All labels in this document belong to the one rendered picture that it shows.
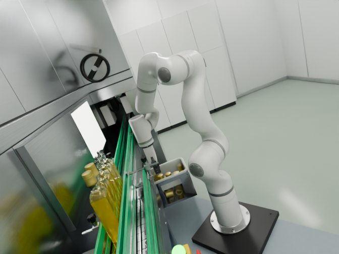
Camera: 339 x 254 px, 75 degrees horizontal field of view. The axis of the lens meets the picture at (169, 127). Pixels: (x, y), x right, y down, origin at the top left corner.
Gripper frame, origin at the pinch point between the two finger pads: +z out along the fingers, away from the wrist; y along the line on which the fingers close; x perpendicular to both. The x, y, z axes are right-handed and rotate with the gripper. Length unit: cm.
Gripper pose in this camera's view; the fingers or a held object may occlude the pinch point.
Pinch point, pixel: (157, 168)
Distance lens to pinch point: 126.4
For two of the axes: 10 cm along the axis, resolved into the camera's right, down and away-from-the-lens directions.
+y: 1.5, 2.8, -9.5
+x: 9.3, -3.6, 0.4
